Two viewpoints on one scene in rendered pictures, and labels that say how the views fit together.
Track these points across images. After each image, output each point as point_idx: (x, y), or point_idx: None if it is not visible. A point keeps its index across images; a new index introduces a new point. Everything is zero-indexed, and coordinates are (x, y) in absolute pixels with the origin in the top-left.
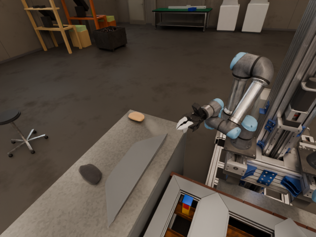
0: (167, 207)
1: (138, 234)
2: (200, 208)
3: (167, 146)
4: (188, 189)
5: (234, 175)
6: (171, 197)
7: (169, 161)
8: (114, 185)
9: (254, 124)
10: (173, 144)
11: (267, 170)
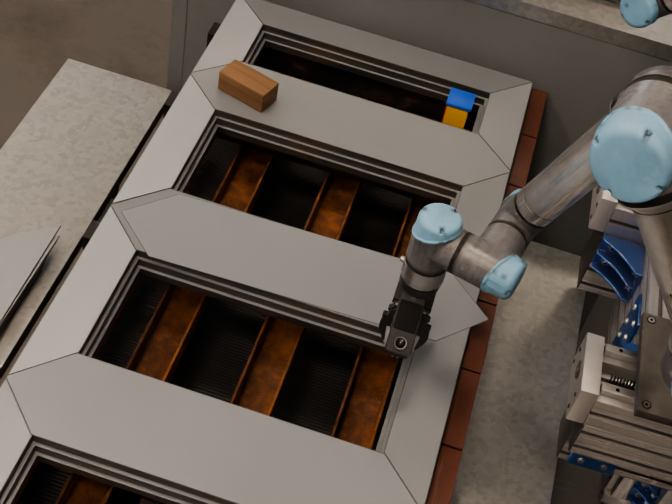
0: (429, 66)
1: (351, 20)
2: (447, 128)
3: (600, 9)
4: (494, 109)
5: (594, 239)
6: (457, 74)
7: (549, 15)
8: None
9: None
10: (614, 22)
11: (639, 301)
